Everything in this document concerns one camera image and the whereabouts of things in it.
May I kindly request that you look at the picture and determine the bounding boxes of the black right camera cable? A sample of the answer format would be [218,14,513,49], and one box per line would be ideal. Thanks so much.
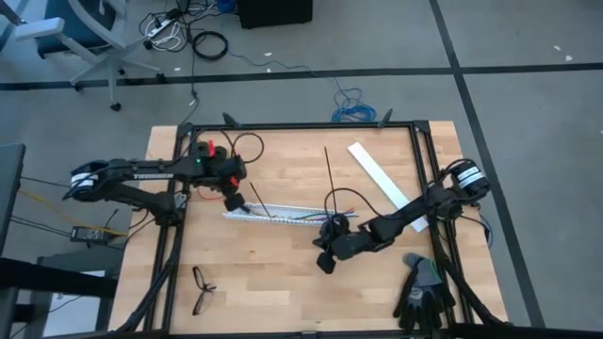
[322,186,383,225]

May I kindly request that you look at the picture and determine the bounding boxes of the black camera cable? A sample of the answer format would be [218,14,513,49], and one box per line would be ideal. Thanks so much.
[322,186,383,225]
[219,130,266,166]

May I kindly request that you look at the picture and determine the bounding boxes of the black corrugated cable conduit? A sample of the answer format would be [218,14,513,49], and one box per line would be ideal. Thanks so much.
[435,249,510,329]
[112,220,185,335]

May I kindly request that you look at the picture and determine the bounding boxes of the long black zip tie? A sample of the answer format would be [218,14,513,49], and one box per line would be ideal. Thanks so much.
[248,181,273,219]

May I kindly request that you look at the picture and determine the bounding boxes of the black box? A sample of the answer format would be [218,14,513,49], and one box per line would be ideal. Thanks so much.
[235,0,315,30]

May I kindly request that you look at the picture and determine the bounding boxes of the white power strip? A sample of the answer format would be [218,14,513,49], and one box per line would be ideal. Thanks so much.
[144,12,184,40]

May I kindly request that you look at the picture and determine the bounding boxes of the black coiled cable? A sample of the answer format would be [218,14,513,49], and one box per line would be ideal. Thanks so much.
[191,29,231,62]

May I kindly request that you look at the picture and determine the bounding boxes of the black left camera cable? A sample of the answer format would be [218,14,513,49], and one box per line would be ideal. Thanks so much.
[219,130,266,166]

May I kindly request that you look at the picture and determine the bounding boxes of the blue coiled cable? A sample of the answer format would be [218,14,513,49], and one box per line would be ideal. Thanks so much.
[330,86,378,124]

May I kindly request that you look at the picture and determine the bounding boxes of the black side table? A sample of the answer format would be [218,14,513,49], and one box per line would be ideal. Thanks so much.
[0,244,120,339]

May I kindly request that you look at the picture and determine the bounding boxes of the white office chair blue seat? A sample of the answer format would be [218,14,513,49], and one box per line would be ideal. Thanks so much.
[0,0,167,113]

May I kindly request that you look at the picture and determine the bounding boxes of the black grey work glove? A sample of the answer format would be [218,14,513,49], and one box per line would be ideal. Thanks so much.
[392,252,458,334]

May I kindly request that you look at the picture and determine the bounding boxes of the dark grey panel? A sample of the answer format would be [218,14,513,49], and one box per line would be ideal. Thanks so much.
[0,142,27,246]

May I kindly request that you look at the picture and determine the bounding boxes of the white duct cover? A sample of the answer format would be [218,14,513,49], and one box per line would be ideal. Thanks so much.
[347,142,429,234]

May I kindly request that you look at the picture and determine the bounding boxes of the black eyeglasses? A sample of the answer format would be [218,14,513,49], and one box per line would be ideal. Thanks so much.
[189,265,219,317]

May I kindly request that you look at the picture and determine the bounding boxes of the black aluminium table frame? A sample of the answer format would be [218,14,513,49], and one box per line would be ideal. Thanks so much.
[106,109,517,339]

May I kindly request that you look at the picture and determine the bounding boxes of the black power adapter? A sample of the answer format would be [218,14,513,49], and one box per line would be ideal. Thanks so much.
[69,224,106,244]

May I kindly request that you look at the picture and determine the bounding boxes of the long yellow cord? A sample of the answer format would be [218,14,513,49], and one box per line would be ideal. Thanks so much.
[17,187,129,237]

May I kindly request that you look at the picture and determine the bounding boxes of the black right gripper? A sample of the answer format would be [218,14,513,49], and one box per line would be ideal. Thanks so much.
[313,214,378,275]

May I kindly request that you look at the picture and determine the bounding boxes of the white slotted cable duct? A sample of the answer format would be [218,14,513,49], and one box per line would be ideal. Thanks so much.
[221,202,360,228]

